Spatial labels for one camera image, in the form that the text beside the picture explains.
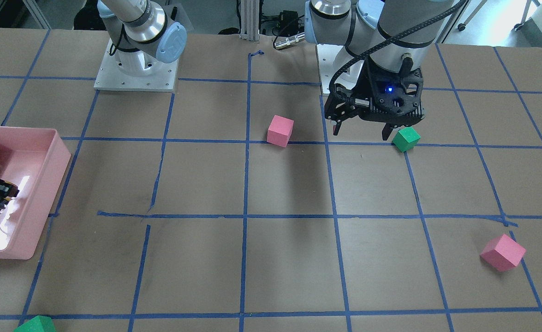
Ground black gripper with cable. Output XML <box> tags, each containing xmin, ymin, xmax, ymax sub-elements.
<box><xmin>324</xmin><ymin>59</ymin><xmax>426</xmax><ymax>141</ymax></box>

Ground grey robot arm near bin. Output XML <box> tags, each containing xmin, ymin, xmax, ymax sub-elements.
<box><xmin>98</xmin><ymin>0</ymin><xmax>433</xmax><ymax>140</ymax></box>

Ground pink plastic bin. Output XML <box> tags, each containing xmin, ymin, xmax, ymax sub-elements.
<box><xmin>0</xmin><ymin>126</ymin><xmax>71</xmax><ymax>259</ymax></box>

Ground green cube near robot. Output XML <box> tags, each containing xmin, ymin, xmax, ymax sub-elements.
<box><xmin>392</xmin><ymin>127</ymin><xmax>421</xmax><ymax>153</ymax></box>

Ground pink cube centre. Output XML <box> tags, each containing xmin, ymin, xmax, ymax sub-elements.
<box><xmin>266</xmin><ymin>115</ymin><xmax>294</xmax><ymax>148</ymax></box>

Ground black power adapter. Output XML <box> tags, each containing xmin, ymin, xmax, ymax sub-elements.
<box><xmin>268</xmin><ymin>10</ymin><xmax>300</xmax><ymax>36</ymax></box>

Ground green cube near edge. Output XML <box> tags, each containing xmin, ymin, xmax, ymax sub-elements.
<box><xmin>14</xmin><ymin>315</ymin><xmax>57</xmax><ymax>332</ymax></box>

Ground pink cube near edge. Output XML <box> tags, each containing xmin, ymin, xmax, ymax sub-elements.
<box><xmin>480</xmin><ymin>234</ymin><xmax>526</xmax><ymax>273</ymax></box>

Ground metal base plate cable side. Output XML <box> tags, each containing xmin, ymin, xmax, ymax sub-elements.
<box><xmin>316</xmin><ymin>44</ymin><xmax>364</xmax><ymax>97</ymax></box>

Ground grey robot arm with cable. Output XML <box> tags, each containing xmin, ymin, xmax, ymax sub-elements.
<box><xmin>304</xmin><ymin>0</ymin><xmax>454</xmax><ymax>72</ymax></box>

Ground silver cable connector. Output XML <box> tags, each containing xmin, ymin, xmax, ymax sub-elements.
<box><xmin>273</xmin><ymin>32</ymin><xmax>306</xmax><ymax>51</ymax></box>

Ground metal base plate bin side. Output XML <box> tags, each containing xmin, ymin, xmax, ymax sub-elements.
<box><xmin>94</xmin><ymin>40</ymin><xmax>180</xmax><ymax>93</ymax></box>

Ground black braided cable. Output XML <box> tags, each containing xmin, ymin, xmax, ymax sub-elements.
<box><xmin>328</xmin><ymin>0</ymin><xmax>466</xmax><ymax>100</ymax></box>

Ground aluminium profile post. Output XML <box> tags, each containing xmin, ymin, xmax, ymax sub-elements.
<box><xmin>238</xmin><ymin>0</ymin><xmax>261</xmax><ymax>43</ymax></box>

